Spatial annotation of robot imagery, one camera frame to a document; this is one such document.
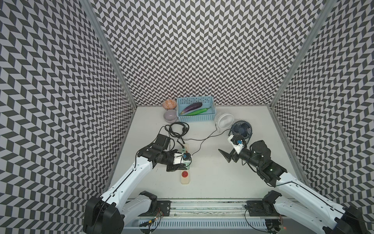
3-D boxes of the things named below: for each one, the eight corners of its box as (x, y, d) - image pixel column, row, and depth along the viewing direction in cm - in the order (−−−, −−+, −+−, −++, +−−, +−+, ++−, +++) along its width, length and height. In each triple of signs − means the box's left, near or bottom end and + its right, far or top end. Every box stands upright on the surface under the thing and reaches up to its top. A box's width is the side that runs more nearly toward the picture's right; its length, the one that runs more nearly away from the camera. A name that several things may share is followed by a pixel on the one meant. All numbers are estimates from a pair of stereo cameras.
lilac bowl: (162, 119, 111) (161, 114, 107) (170, 112, 115) (169, 107, 111) (173, 126, 106) (172, 121, 102) (181, 119, 111) (180, 114, 107)
